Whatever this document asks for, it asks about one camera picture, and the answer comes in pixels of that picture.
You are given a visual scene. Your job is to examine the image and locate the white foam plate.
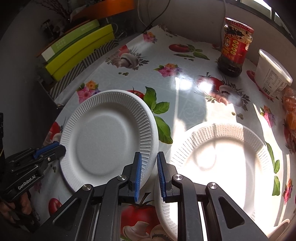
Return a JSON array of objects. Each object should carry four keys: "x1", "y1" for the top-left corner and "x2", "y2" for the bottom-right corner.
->
[
  {"x1": 60, "y1": 90, "x2": 159, "y2": 192},
  {"x1": 166, "y1": 122, "x2": 274, "y2": 235}
]

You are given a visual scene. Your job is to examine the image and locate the left hand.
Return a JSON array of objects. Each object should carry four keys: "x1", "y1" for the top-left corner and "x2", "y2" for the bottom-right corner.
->
[{"x1": 0, "y1": 192, "x2": 32, "y2": 223}]

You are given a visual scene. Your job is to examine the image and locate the striped box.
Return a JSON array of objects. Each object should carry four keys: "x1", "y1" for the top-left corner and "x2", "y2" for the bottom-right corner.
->
[{"x1": 49, "y1": 39, "x2": 118, "y2": 100}]

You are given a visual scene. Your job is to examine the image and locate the yellow-green flat box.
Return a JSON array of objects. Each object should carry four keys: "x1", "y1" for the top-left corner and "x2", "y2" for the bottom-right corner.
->
[{"x1": 45, "y1": 24, "x2": 115, "y2": 81}]

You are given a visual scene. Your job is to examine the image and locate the green and white box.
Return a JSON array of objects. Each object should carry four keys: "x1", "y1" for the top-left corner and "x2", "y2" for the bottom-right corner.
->
[{"x1": 40, "y1": 20, "x2": 99, "y2": 63}]

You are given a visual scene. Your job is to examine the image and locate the white plastic tub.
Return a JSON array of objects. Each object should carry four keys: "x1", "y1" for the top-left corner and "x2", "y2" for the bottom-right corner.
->
[{"x1": 254, "y1": 49, "x2": 292, "y2": 97}]

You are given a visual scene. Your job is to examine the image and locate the bag of small oranges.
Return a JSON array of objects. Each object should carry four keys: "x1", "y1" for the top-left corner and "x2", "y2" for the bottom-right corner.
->
[{"x1": 282, "y1": 87, "x2": 295, "y2": 153}]

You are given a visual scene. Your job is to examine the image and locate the orange tray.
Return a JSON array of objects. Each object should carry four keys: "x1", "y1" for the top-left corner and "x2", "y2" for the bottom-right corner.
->
[{"x1": 72, "y1": 0, "x2": 135, "y2": 21}]

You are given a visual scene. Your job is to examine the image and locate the chili sauce glass jar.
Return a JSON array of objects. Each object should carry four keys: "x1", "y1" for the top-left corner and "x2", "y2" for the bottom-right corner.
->
[{"x1": 218, "y1": 18, "x2": 254, "y2": 77}]

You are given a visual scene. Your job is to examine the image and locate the window metal bars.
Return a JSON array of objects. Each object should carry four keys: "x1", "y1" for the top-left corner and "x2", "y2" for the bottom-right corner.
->
[{"x1": 225, "y1": 0, "x2": 294, "y2": 39}]

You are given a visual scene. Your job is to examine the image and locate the black cable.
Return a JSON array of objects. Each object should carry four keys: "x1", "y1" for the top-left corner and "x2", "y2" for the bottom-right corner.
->
[{"x1": 142, "y1": 0, "x2": 172, "y2": 33}]

